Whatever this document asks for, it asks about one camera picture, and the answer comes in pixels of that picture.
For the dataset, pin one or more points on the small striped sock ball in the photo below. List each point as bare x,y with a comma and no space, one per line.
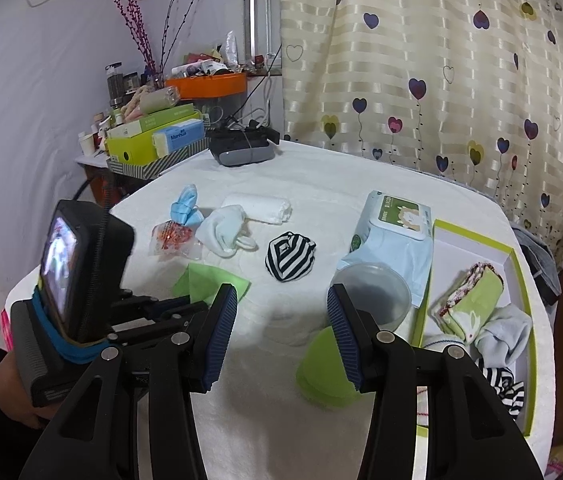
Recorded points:
289,260

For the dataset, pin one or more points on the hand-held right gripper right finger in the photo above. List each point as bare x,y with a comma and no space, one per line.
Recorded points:
346,340

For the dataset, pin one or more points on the blue tissue pack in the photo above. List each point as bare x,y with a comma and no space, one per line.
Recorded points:
181,135

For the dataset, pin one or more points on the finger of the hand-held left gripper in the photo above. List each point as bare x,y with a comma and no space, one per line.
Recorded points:
166,304
161,325

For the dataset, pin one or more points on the pile of small packets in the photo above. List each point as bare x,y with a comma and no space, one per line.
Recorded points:
201,67

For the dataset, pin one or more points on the pink knit cloth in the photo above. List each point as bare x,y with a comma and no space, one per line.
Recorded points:
131,105

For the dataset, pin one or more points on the black and grey headset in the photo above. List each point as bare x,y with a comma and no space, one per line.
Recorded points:
241,155

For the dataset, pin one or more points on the heart print curtain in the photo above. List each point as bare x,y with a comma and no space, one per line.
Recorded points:
411,35

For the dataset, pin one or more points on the small glass jar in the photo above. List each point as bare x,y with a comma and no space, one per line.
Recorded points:
131,81

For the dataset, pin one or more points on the green cloth with lace trim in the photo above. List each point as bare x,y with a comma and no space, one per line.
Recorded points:
476,300

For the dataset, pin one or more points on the brown side table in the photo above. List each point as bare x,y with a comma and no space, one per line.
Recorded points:
121,187

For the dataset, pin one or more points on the dark grey clothing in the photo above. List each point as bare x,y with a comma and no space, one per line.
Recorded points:
536,260

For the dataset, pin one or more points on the large striped sock ball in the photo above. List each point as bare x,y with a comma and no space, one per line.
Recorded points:
506,392

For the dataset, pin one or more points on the green glass cream jar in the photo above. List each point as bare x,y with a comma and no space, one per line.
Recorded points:
321,370

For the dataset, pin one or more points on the tall glass jar black lid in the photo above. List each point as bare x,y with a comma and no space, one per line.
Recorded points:
114,85

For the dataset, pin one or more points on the beige roll in plastic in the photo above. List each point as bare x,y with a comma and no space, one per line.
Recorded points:
159,100

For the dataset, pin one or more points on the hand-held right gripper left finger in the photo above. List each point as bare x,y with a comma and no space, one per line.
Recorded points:
216,340

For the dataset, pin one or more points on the paper cup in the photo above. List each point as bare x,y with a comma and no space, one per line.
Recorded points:
86,144

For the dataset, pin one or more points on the orange tray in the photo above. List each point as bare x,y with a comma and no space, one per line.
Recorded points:
206,87

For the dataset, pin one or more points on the red berry branches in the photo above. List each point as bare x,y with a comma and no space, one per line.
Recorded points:
144,55

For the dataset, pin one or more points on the white and green flat box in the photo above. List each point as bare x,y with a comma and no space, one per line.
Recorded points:
161,117

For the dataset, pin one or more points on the lime green cardboard box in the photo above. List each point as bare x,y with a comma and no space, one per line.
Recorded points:
466,250

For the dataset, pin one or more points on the white and blue baby mitten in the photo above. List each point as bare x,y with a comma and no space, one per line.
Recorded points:
219,232

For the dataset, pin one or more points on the striped cardboard tray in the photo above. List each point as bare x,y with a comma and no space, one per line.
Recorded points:
176,159

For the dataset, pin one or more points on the window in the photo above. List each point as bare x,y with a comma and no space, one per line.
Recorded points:
261,10

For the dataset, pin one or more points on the wet wipes packet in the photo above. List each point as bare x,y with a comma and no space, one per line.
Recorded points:
396,240

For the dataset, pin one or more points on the clear bag of red candy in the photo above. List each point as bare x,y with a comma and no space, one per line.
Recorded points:
171,237

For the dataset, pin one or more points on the lime green file box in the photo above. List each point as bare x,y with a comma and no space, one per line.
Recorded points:
129,150

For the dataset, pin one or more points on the white towel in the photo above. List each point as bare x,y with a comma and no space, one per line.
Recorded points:
261,207

